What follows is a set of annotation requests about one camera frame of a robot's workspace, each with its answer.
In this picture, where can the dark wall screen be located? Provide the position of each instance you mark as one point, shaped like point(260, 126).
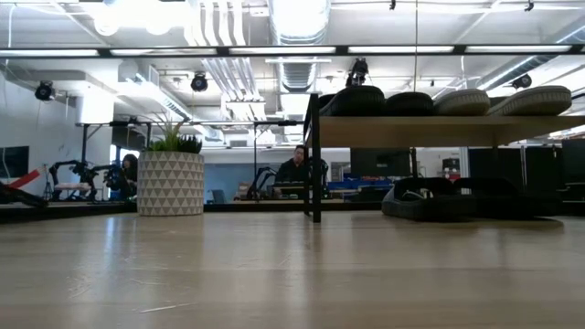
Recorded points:
point(13, 161)

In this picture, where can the wooden shelf with black frame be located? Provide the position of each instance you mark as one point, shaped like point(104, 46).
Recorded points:
point(434, 131)

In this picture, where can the person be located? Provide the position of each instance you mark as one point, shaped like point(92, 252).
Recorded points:
point(292, 170)
point(129, 176)

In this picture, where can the red and white cart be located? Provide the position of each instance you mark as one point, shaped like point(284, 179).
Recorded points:
point(451, 170)

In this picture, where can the background black robot arm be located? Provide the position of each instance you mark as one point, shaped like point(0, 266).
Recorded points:
point(109, 176)
point(73, 171)
point(260, 183)

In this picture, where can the black overhead light bar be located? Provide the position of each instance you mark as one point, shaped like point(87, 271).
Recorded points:
point(340, 49)

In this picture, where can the black ceiling spotlight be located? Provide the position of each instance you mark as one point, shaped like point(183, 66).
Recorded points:
point(44, 90)
point(521, 81)
point(198, 82)
point(357, 71)

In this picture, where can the black slide sandal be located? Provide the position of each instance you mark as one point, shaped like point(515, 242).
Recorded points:
point(429, 210)
point(409, 105)
point(512, 201)
point(356, 100)

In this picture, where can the green plant in patterned pot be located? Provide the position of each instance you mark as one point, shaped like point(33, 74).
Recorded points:
point(170, 183)

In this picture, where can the dark background screen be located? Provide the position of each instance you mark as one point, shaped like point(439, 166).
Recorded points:
point(379, 161)

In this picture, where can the white slide sandal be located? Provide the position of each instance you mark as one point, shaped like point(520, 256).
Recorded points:
point(462, 102)
point(532, 100)

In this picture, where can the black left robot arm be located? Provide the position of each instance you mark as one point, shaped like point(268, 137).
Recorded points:
point(23, 196)

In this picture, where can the red and white strip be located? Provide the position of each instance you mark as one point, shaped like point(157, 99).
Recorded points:
point(25, 179)

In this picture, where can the blue storage bins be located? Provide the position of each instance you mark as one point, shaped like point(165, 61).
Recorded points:
point(361, 184)

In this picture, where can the dark room partition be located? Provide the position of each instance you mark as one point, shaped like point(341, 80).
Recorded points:
point(535, 164)

